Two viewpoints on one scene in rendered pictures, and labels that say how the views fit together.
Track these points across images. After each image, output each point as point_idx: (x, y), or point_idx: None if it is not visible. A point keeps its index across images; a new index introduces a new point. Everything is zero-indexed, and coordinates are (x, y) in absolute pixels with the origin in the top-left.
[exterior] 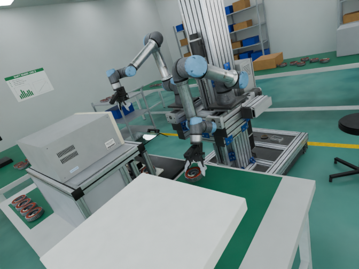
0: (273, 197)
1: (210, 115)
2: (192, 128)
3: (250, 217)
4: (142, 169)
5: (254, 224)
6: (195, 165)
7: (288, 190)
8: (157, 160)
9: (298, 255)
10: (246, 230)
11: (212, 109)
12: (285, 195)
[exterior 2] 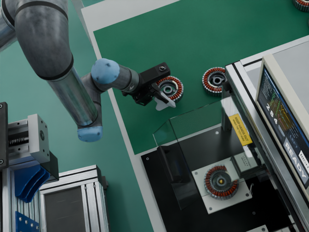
0: (128, 18)
1: (4, 188)
2: (123, 69)
3: (167, 14)
4: (230, 190)
5: (171, 7)
6: (139, 142)
7: (109, 15)
8: (182, 227)
9: (112, 115)
10: (183, 6)
11: (8, 151)
12: (119, 13)
